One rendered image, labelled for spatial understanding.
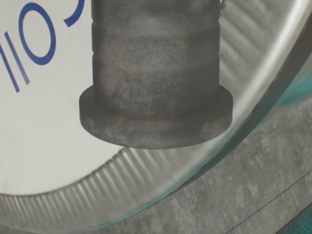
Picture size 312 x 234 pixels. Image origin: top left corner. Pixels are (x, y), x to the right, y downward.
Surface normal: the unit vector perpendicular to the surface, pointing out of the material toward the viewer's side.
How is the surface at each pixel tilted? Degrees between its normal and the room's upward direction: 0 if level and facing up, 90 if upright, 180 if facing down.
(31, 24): 90
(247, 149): 0
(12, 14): 90
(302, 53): 55
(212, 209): 0
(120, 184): 89
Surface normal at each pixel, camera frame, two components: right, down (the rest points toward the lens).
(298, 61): 0.64, 0.69
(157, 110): 0.05, 0.38
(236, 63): -0.69, 0.35
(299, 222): 0.62, -0.14
